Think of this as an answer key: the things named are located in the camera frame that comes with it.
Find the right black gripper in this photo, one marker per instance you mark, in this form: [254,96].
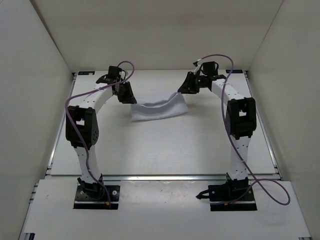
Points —
[188,87]

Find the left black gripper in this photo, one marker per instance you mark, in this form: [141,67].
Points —
[130,97]

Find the white skirt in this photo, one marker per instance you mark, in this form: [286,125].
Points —
[158,106]

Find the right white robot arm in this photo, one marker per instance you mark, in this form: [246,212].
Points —
[240,122]

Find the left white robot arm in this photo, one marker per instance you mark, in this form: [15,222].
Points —
[82,130]

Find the right blue label sticker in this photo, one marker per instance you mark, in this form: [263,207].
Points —
[234,71]

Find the blue label sticker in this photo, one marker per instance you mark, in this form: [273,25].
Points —
[85,73]
[234,71]

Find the left blue label sticker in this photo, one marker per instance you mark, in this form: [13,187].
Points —
[85,73]

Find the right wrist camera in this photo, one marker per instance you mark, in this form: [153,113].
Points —
[197,65]

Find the aluminium rail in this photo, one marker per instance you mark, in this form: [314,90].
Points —
[166,177]

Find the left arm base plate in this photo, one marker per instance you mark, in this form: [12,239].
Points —
[92,196]

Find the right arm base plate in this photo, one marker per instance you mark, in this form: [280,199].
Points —
[231,196]

